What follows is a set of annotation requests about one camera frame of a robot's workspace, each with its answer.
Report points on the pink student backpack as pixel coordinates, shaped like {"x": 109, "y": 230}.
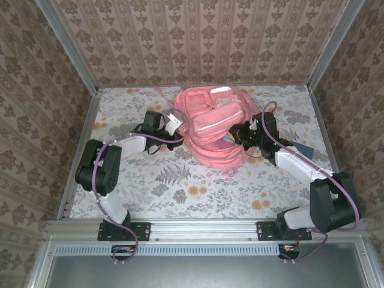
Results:
{"x": 210, "y": 150}

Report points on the dark teal box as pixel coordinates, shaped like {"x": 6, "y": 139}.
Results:
{"x": 304, "y": 150}

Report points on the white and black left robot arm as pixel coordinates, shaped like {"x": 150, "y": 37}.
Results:
{"x": 133, "y": 145}

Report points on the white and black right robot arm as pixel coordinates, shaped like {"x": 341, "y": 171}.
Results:
{"x": 297, "y": 166}

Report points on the floral tablecloth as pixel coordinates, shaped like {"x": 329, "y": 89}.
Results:
{"x": 210, "y": 198}

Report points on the grey metal sheet panel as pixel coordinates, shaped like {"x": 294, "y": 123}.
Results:
{"x": 195, "y": 273}

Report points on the aluminium side rail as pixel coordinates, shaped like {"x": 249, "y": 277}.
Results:
{"x": 323, "y": 126}
{"x": 87, "y": 126}

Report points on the aluminium front rail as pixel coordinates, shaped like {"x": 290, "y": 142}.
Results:
{"x": 204, "y": 231}

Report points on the aluminium corner post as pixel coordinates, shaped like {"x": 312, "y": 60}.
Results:
{"x": 67, "y": 48}
{"x": 336, "y": 45}

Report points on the aluminium outer frame bar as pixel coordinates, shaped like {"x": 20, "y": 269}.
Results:
{"x": 40, "y": 264}
{"x": 368, "y": 264}

